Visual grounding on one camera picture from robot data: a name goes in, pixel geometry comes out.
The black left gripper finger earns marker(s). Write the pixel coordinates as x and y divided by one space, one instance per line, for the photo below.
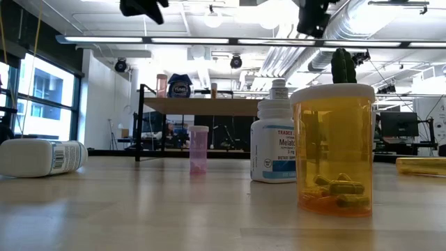
134 7
155 8

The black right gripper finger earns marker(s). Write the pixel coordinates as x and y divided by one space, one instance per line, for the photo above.
306 15
321 17

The reddish pink vial white cap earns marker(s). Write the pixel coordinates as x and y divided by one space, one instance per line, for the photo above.
161 87

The white melatonin bottle blue label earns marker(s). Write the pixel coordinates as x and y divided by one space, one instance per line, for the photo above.
279 91
271 150
35 157

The Tums bottle blue cap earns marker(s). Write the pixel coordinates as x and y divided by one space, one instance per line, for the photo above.
179 90

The small orange vial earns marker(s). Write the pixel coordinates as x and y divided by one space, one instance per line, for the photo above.
214 91

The large amber pill bottle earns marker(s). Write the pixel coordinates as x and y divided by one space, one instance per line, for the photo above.
332 146

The yellow vial white cap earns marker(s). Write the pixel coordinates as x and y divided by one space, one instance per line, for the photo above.
421 166

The long ceiling light bar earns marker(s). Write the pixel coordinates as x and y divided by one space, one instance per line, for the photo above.
111 39

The green cactus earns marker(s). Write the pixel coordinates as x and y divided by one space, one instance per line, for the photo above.
343 68

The black ceiling spotlight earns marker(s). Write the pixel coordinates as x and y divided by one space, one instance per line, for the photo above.
236 62
121 65
362 57
386 89

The black ceiling track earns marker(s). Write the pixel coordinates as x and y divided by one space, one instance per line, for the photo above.
397 2

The cardboard box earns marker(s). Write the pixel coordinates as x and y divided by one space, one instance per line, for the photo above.
124 133

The black computer monitor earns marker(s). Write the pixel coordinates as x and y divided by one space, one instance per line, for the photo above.
399 123

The background desk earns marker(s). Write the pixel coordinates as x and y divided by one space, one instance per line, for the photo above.
400 146

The silver ventilation duct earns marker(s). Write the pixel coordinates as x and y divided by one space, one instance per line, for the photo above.
352 24

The wooden shelf black frame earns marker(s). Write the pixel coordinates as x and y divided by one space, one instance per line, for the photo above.
202 106

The black table frame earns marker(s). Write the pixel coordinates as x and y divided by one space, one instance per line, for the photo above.
111 152

